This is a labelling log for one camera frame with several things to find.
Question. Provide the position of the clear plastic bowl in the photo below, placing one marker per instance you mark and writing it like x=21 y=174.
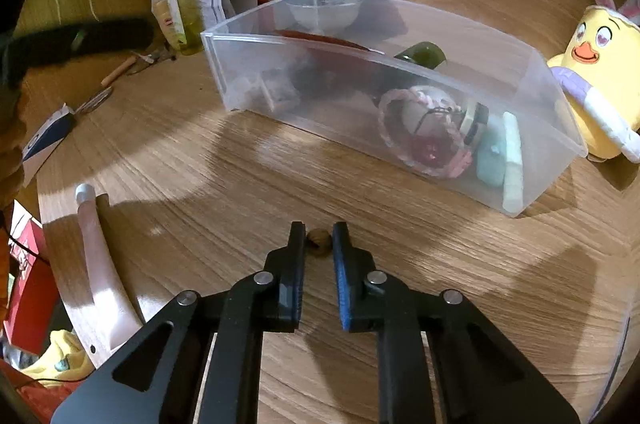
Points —
x=322 y=16

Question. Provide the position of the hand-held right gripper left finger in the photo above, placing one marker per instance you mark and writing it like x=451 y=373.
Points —
x=290 y=294

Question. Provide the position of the mint green tube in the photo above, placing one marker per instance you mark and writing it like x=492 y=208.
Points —
x=490 y=163

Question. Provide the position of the dark green spray bottle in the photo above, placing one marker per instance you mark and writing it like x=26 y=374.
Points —
x=422 y=53

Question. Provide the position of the wooden stick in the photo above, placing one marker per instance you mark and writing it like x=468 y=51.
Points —
x=117 y=71

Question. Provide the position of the white tape roll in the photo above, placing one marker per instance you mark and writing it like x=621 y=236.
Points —
x=415 y=113

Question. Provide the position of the yellow chick plush toy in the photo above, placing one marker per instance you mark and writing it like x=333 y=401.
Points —
x=595 y=53

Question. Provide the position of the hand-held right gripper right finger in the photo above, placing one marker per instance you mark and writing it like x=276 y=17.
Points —
x=342 y=284

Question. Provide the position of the white lotion bottle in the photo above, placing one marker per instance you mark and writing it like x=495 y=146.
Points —
x=162 y=3

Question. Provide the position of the small white and dark box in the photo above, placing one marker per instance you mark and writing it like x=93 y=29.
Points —
x=47 y=138

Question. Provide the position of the yellow cloth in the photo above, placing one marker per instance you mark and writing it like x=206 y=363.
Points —
x=60 y=354

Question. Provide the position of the wooden chair back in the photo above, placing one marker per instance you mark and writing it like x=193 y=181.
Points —
x=102 y=264

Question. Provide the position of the red foil packet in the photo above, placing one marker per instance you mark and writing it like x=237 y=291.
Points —
x=325 y=39

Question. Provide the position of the red box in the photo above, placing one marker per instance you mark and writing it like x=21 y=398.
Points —
x=30 y=289

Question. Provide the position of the small brown bead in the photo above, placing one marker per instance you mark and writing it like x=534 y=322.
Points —
x=318 y=243

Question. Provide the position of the white slim tube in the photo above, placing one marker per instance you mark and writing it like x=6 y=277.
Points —
x=512 y=174

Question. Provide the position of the clear plastic storage box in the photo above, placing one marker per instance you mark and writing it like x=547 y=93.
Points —
x=260 y=68

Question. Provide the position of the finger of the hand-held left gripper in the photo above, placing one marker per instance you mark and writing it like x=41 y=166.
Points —
x=100 y=36

